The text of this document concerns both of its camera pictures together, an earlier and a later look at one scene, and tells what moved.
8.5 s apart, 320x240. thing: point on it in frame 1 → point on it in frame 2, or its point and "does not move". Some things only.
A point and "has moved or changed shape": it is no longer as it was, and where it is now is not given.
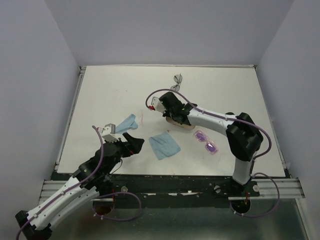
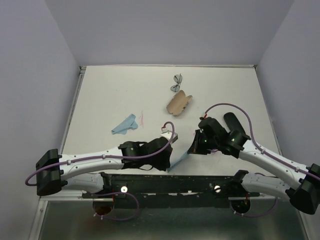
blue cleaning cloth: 128,123 does not move
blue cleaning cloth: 164,145 has moved or changed shape
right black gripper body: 168,113 → 202,145
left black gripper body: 122,150 → 159,163
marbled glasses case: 171,120 has moved or changed shape
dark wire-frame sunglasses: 178,78 does not move
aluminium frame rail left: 81,70 does not move
